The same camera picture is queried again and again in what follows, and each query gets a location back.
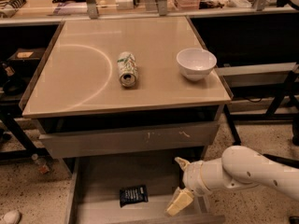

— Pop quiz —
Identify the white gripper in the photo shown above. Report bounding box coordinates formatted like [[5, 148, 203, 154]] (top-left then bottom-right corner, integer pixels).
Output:
[[165, 157, 230, 217]]

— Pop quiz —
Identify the dark blue rxbar wrapper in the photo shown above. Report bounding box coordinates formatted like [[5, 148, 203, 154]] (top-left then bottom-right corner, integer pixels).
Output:
[[120, 185, 149, 207]]

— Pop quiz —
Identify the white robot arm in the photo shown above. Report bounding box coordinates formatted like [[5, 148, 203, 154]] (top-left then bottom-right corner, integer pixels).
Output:
[[165, 146, 299, 217]]

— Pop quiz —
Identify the open grey middle drawer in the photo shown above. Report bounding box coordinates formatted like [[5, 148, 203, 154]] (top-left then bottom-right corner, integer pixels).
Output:
[[65, 147, 225, 224]]

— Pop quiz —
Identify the beige top drawer cabinet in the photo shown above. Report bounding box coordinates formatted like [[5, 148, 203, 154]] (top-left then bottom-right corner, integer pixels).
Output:
[[19, 15, 235, 224]]

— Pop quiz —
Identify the grey top drawer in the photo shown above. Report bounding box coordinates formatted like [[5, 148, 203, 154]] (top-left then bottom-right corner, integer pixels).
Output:
[[39, 121, 219, 159]]

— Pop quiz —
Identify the black office chair base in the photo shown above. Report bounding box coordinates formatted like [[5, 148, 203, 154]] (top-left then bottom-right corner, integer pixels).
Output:
[[264, 154, 299, 169]]

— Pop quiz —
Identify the white ceramic bowl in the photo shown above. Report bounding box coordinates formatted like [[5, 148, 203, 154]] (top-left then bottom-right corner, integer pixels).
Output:
[[177, 48, 217, 81]]

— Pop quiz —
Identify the tipped green white can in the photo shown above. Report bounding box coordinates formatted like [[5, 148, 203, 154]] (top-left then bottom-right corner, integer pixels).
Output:
[[117, 51, 138, 88]]

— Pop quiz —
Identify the plastic bottle on floor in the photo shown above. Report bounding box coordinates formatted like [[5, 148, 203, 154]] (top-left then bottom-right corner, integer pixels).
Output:
[[32, 154, 50, 175]]

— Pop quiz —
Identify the white shoe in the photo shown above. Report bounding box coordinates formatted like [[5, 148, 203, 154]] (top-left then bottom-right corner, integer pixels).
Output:
[[0, 210, 21, 224]]

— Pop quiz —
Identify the dark box with label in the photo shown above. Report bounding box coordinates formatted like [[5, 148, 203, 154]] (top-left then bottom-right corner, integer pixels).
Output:
[[8, 48, 46, 62]]

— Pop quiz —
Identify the long back workbench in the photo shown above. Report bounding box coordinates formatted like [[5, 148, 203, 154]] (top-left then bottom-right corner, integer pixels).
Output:
[[0, 0, 299, 24]]

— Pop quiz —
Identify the black table leg frame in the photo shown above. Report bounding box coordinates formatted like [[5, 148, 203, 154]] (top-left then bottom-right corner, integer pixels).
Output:
[[223, 105, 241, 146]]

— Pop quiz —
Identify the black coiled cable tool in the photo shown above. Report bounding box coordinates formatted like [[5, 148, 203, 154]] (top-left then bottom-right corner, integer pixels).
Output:
[[0, 0, 26, 18]]

